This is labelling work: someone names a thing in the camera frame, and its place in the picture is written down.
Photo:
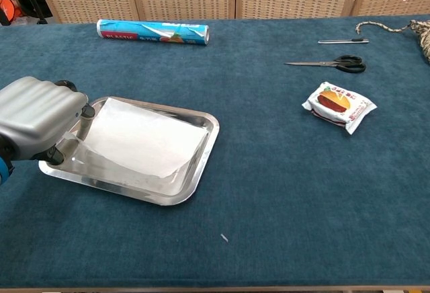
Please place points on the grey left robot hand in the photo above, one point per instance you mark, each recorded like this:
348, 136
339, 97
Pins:
37, 115

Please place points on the white parchment paper sheet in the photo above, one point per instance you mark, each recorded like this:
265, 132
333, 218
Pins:
141, 138

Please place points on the stainless steel rectangular tray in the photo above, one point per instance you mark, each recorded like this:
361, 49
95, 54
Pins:
134, 185

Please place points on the orange round object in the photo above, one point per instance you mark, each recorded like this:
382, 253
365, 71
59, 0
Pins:
8, 7

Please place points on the blue plastic wrap roll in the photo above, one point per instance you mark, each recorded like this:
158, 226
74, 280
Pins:
134, 32

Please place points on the small white paper scrap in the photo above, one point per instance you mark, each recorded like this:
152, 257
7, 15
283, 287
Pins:
224, 238

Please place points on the teal velvet table cloth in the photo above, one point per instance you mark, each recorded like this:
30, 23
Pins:
268, 189

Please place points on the white burger snack packet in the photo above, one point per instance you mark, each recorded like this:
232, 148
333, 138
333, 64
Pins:
336, 105

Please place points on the black and silver pen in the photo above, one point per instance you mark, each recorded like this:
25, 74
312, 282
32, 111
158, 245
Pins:
336, 41

